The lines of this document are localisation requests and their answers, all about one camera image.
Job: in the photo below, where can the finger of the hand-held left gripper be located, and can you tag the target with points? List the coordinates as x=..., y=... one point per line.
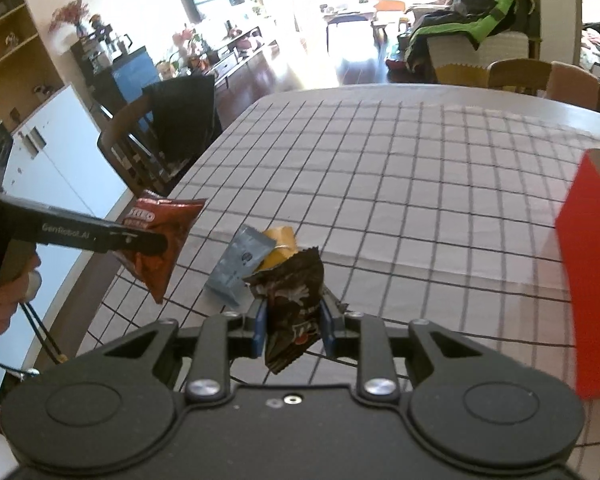
x=140, y=244

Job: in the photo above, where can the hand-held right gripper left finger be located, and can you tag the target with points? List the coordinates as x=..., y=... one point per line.
x=260, y=331

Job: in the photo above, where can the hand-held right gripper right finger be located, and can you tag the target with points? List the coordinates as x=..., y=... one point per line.
x=328, y=334

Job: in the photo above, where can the dark red cookie packet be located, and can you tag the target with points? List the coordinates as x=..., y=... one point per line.
x=177, y=220

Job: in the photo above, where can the black snack packet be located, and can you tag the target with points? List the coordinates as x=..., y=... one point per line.
x=292, y=295

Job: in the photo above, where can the red cardboard box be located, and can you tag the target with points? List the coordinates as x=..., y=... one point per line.
x=595, y=285

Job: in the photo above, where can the person's left hand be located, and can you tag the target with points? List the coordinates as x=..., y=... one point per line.
x=0, y=315

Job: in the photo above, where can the white cabinet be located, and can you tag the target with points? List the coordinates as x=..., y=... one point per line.
x=65, y=170

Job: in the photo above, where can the grey-blue snack packet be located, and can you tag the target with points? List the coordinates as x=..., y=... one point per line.
x=237, y=265

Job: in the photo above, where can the yellow snack packet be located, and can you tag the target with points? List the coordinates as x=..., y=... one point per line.
x=282, y=245

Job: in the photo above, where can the dark wooden chair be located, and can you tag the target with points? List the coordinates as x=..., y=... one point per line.
x=125, y=145

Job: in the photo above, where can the black cloth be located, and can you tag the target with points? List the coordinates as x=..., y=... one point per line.
x=185, y=120

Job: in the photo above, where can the dark side cabinet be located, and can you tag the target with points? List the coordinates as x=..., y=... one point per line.
x=97, y=80

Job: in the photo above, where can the blue box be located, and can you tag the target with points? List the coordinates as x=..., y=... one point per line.
x=137, y=75

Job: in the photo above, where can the coffee machine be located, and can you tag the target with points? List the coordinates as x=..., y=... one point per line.
x=107, y=40

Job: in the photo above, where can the red flower arrangement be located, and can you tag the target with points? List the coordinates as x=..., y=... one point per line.
x=190, y=50

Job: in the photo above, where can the long wooden sideboard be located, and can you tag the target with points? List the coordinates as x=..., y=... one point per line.
x=245, y=65

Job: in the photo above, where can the pink flower bouquet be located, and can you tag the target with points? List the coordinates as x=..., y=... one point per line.
x=70, y=15

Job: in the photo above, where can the coffee table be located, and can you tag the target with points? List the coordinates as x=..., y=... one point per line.
x=352, y=27

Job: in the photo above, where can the white armchair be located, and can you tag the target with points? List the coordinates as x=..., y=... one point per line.
x=460, y=60

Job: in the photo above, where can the light wooden chair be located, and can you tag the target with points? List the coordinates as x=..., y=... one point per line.
x=517, y=77

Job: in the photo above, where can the tan chair back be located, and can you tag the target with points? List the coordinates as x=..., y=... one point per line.
x=572, y=87

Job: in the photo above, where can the green and black jacket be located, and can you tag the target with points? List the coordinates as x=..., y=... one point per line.
x=480, y=15

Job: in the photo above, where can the wooden wall shelf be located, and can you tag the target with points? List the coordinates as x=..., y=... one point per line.
x=15, y=35

